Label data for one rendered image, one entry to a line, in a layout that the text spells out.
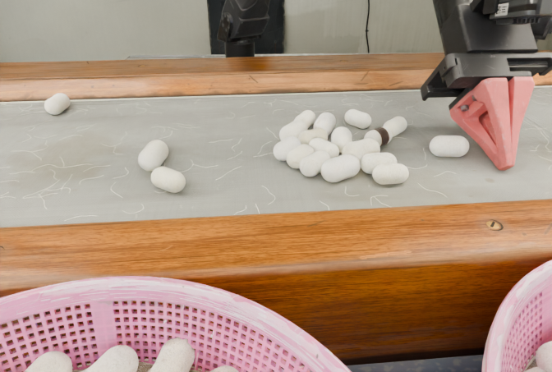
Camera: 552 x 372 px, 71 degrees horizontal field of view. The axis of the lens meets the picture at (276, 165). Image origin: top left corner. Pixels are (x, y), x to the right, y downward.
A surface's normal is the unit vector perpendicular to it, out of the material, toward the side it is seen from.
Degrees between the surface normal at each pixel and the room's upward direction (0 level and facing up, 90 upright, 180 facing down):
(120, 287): 75
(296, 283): 90
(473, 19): 42
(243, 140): 0
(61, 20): 91
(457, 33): 90
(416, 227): 0
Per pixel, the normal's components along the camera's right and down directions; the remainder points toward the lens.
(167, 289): -0.17, 0.24
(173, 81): 0.06, -0.27
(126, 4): 0.03, 0.49
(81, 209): 0.00, -0.87
